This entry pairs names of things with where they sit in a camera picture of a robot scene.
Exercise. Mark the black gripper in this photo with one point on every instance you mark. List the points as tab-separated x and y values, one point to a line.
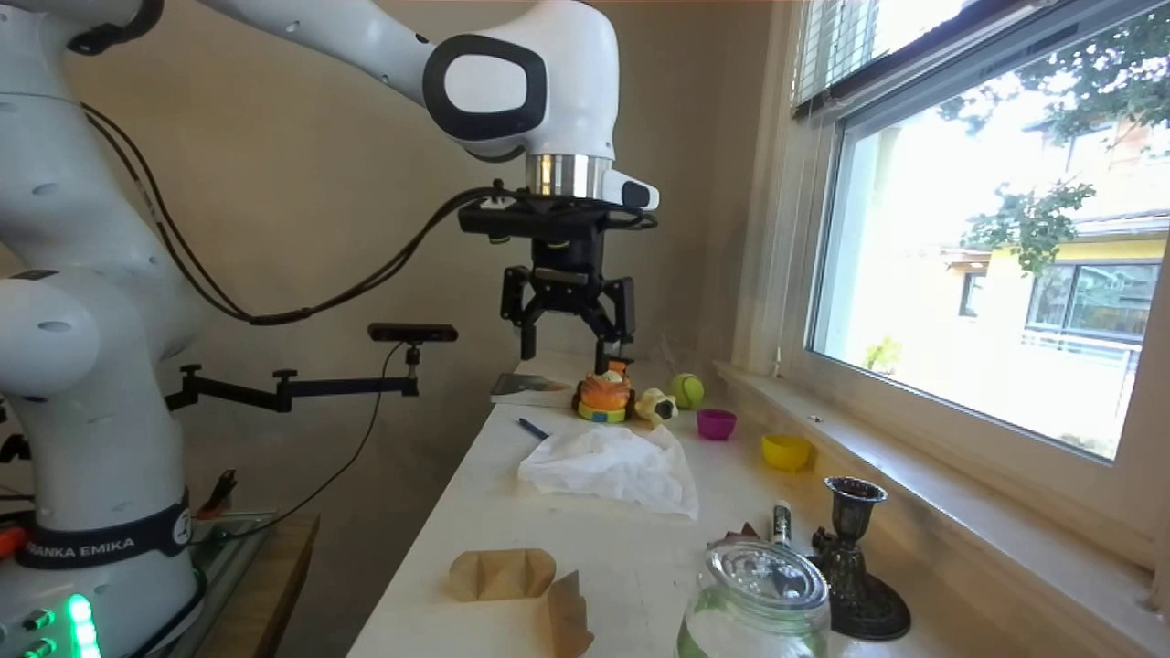
566	258

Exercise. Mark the gorilla children's board book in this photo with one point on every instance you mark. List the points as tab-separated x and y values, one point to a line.
527	386

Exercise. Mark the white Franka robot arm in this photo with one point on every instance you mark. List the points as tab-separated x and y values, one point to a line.
95	367

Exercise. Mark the orange tiger toy car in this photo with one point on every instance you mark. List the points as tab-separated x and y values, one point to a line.
605	400

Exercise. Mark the blue crayon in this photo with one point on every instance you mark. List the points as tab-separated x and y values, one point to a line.
531	430

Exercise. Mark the cream toy animal figure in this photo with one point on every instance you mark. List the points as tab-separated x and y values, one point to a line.
655	408

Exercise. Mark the green tennis ball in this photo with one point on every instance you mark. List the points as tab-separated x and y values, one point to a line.
689	391

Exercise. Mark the white crumpled plastic bag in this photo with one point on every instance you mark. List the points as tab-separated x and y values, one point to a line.
608	469

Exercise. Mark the yellow plastic cup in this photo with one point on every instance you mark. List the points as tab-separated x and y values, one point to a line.
786	455

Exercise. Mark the glass window pane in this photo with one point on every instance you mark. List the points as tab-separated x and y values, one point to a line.
953	243

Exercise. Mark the window blinds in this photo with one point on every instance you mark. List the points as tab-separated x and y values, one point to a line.
843	40

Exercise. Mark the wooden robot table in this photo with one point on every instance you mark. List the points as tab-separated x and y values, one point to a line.
276	586

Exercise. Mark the black stereo camera bar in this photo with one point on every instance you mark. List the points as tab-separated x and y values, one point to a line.
409	331

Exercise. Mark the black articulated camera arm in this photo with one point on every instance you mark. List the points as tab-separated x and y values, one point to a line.
295	391

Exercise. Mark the grey metal base plate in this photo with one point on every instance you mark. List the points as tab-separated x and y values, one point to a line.
221	571

